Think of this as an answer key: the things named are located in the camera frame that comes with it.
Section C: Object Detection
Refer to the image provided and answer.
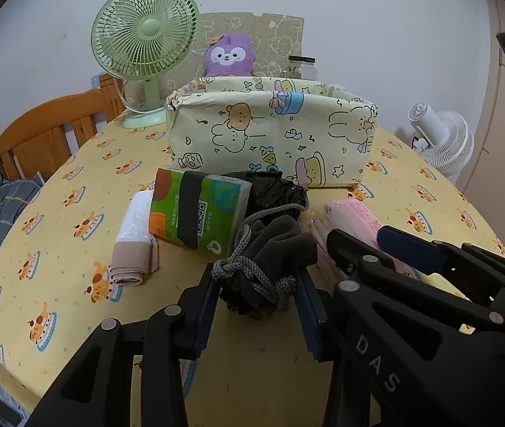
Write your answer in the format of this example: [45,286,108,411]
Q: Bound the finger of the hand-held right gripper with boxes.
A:
[327,229,505,427]
[377,225,505,321]

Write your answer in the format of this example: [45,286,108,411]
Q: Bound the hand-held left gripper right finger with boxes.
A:
[294,270,371,427]

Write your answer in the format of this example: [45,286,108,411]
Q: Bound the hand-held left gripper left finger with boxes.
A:
[26,263,221,427]

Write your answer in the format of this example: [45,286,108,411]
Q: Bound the pink tissue pack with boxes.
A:
[306,199,422,285]

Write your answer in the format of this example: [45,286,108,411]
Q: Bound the grey drawstring pouch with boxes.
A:
[212,205,320,318]

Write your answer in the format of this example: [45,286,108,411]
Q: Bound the white and beige cloth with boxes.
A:
[110,189,161,286]

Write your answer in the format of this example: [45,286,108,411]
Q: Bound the green tissue pack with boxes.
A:
[148,167,253,261]

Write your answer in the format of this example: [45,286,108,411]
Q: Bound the black cloth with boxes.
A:
[225,170,310,223]

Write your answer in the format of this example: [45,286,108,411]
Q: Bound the yellow cartoon print storage bag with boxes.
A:
[166,75,378,188]

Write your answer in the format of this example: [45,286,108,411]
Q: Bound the white floor fan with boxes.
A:
[395,102,475,183]

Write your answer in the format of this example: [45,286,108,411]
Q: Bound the yellow cake print tablecloth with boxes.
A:
[0,113,505,414]

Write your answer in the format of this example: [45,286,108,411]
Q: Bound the glass jar with black lid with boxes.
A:
[285,55,318,80]

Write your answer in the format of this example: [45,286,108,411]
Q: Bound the wooden bed headboard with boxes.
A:
[0,73,126,183]

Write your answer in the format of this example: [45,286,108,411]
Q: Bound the beige printed board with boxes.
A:
[126,11,305,104]

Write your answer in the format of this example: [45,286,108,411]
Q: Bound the purple plush toy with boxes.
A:
[203,33,257,77]

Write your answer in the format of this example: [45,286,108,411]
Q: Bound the green desk fan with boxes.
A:
[91,0,201,130]

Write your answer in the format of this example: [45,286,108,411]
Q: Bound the white fan cable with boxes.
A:
[112,75,166,115]

